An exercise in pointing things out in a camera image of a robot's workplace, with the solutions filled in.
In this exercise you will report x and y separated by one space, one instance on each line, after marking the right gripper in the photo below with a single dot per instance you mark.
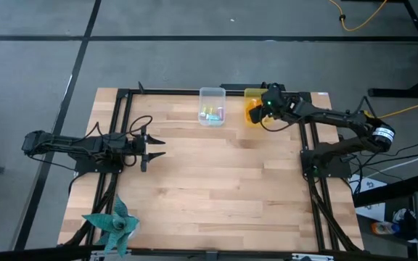
274 101

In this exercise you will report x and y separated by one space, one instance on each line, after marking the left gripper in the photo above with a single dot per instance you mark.
143 148

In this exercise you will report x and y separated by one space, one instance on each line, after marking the small pink pill vial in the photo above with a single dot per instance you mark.
221 112

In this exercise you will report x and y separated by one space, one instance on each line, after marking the small teal pill vial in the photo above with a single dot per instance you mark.
213 117

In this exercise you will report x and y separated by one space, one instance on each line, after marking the small yellow-green pill vial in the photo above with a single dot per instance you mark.
210 110
205 109

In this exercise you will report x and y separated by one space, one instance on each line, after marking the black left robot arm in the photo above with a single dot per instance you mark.
85 145

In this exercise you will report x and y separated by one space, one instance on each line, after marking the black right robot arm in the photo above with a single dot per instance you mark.
339 121

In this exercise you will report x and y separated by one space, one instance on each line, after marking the yellow plastic bin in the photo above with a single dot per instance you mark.
249 93

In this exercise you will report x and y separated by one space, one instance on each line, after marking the clear plastic bin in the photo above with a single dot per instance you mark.
212 95

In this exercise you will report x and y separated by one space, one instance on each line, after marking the teal pinwheel toy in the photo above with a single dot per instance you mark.
116 226

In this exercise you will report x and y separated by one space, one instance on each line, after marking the white cardboard sheet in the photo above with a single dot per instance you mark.
370 203

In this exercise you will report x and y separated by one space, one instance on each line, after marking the orange drink bottle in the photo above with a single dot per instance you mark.
385 228

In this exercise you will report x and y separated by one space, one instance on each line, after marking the black aluminium table frame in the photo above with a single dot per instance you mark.
165 91

